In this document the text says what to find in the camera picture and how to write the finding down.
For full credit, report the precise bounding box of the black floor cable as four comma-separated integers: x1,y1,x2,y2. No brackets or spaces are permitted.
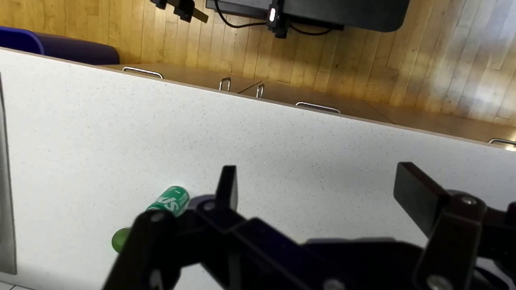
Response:
212,0,345,39

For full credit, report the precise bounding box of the metal drawer handle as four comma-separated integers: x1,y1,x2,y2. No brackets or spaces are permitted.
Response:
293,100,343,116
120,65,166,83
486,137,516,150

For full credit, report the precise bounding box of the black stand base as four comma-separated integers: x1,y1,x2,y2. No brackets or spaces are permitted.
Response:
204,0,411,34

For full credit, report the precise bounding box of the green lime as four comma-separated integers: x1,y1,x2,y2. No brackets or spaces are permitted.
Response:
109,226,133,255

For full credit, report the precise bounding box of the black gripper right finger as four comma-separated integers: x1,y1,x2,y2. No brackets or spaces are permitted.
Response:
393,162,516,290

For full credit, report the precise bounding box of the green soda can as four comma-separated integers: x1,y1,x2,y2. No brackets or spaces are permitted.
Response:
145,184,191,218

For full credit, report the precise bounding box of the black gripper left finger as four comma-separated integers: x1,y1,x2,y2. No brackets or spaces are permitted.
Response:
101,165,303,290

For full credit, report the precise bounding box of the black tripod foot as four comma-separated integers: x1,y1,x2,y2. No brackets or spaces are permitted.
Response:
148,0,209,25

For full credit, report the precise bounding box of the blue plastic bin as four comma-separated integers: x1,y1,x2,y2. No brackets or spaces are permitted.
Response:
0,26,120,66

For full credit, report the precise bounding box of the stainless steel double sink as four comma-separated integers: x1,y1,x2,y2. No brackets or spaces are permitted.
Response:
0,75,17,276

